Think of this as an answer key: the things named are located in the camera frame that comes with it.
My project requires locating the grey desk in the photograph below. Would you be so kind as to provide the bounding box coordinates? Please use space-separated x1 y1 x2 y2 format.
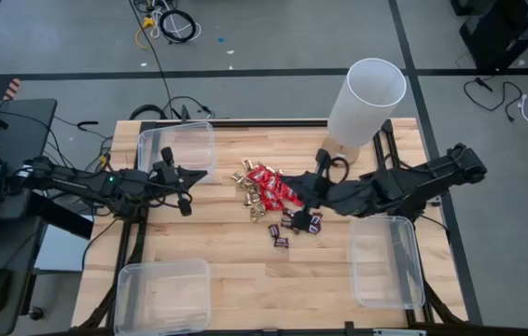
0 97 59 336

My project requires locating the black cabinet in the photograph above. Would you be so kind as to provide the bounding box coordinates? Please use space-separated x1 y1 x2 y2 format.
450 0 528 72

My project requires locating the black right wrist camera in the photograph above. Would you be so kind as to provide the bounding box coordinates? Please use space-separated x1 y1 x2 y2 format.
313 175 331 203

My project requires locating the orange black striped marker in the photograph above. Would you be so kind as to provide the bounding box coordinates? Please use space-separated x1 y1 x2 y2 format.
2 77 21 102

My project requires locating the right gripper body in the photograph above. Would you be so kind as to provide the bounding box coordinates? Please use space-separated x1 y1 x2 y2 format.
291 148 332 233

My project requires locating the black cable with plug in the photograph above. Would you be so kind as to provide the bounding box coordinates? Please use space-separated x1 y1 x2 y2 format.
463 77 524 123

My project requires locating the long thin black cable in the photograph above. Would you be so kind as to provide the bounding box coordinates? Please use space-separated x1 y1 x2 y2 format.
128 0 173 119

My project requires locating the white shade table lamp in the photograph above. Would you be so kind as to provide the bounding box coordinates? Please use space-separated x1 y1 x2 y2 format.
320 57 408 168

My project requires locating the white label strip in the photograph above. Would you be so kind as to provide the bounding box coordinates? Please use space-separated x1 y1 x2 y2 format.
373 329 427 336

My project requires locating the tangled white cable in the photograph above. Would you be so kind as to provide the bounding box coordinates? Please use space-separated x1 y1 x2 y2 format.
149 0 203 42

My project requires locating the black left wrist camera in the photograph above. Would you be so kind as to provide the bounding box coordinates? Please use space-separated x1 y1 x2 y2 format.
154 161 177 186

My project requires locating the red wrapped candy bar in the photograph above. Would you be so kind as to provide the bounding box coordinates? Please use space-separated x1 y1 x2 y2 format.
263 173 287 193
246 166 272 184
280 182 306 207
260 190 286 212

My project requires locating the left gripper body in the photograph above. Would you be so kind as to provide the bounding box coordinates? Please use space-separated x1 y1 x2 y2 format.
161 147 194 217

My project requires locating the black cable bundle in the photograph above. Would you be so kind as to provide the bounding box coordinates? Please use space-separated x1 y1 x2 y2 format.
128 95 216 121

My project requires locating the white box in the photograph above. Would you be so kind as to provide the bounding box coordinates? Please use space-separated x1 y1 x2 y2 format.
35 223 90 273

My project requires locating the clear plastic bin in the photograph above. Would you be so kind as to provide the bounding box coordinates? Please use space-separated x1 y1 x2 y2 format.
113 259 213 336
136 120 217 184
348 214 426 310

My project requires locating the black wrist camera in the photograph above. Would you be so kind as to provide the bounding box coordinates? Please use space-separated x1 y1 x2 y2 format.
313 175 331 203
154 161 177 186

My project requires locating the black box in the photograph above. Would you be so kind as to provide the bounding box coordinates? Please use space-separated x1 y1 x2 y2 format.
28 189 96 240

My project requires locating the coiled black cable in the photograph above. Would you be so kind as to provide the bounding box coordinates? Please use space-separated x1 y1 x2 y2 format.
159 8 198 45

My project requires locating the black aluminium frame rail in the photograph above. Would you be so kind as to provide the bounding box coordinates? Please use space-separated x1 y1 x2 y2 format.
76 119 153 330
140 119 330 128
370 119 468 328

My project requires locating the yellow cable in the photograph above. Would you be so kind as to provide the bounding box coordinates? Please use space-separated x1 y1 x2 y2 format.
133 16 156 50

